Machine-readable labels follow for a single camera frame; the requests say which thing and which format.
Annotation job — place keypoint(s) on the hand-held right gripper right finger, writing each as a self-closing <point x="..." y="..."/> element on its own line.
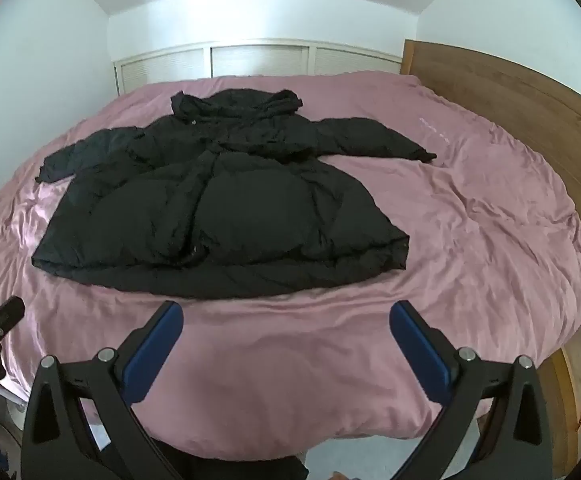
<point x="418" y="345"/>

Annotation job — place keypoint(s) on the white louvered closet doors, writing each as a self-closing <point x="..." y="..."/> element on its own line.
<point x="260" y="60"/>

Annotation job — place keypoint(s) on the black puffer jacket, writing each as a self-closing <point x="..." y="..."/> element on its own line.
<point x="220" y="200"/>

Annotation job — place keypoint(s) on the pink bed cover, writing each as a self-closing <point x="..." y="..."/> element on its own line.
<point x="470" y="220"/>

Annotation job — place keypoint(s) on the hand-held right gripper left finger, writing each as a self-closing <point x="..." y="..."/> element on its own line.
<point x="158" y="340"/>

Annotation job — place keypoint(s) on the wooden bed frame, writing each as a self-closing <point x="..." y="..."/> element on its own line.
<point x="495" y="90"/>

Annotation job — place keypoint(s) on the person's dark trousers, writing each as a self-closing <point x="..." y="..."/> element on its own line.
<point x="240" y="462"/>

